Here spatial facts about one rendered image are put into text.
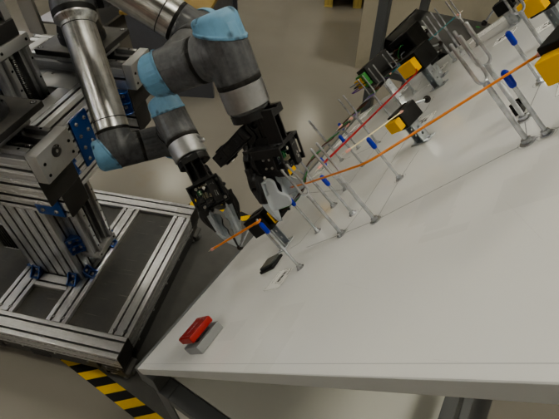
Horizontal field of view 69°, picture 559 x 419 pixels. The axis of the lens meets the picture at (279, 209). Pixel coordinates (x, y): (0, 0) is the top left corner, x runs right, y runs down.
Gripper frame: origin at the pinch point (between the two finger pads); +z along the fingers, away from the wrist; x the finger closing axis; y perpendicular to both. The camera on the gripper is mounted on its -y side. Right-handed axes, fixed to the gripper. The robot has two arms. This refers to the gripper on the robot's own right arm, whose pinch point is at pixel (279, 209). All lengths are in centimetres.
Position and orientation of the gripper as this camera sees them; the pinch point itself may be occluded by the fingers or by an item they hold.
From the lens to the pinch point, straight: 77.6
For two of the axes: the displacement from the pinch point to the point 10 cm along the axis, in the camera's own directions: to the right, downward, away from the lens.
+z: 3.3, 8.3, 4.5
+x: 4.4, -5.6, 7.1
